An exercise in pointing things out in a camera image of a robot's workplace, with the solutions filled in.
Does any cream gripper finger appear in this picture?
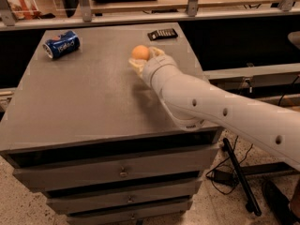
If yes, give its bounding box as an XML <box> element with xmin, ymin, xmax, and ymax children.
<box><xmin>128</xmin><ymin>58</ymin><xmax>147</xmax><ymax>78</ymax></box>
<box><xmin>148</xmin><ymin>46</ymin><xmax>165</xmax><ymax>58</ymax></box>

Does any grey drawer cabinet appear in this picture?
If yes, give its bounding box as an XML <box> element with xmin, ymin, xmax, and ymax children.
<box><xmin>0</xmin><ymin>24</ymin><xmax>221</xmax><ymax>225</ymax></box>

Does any red white package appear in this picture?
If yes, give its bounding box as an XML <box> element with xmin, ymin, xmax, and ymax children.
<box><xmin>7</xmin><ymin>0</ymin><xmax>41</xmax><ymax>20</ymax></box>

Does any orange fruit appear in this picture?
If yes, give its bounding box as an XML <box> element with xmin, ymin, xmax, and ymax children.
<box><xmin>131</xmin><ymin>45</ymin><xmax>150</xmax><ymax>60</ymax></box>

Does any metal railing frame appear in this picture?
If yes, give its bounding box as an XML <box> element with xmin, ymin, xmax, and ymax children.
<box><xmin>0</xmin><ymin>0</ymin><xmax>299</xmax><ymax>31</ymax></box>

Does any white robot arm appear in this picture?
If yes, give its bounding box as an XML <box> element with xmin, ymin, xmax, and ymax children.
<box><xmin>129</xmin><ymin>45</ymin><xmax>300</xmax><ymax>171</ymax></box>

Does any black cable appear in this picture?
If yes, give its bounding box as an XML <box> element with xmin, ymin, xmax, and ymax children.
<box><xmin>205</xmin><ymin>136</ymin><xmax>254</xmax><ymax>196</ymax></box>

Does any blue pepsi can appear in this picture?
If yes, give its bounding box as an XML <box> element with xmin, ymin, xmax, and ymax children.
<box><xmin>42</xmin><ymin>31</ymin><xmax>80</xmax><ymax>59</ymax></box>

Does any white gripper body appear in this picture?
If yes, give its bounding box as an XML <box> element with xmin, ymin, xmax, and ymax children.
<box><xmin>142</xmin><ymin>54</ymin><xmax>179</xmax><ymax>89</ymax></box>

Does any black metal stand leg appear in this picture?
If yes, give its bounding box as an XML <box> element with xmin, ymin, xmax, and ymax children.
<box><xmin>223</xmin><ymin>138</ymin><xmax>262</xmax><ymax>217</ymax></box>

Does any black power adapter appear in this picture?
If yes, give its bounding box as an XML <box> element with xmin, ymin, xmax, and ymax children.
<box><xmin>213</xmin><ymin>170</ymin><xmax>234</xmax><ymax>186</ymax></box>

